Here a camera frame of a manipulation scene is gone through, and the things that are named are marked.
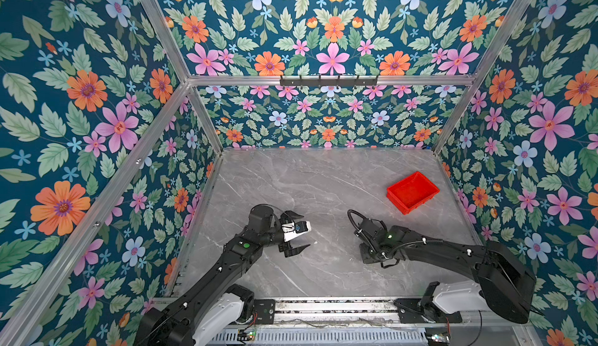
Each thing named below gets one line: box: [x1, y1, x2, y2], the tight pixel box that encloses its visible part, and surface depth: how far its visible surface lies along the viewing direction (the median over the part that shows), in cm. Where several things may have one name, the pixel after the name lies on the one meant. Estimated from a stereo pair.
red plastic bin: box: [386, 171, 440, 216], surface depth 101 cm
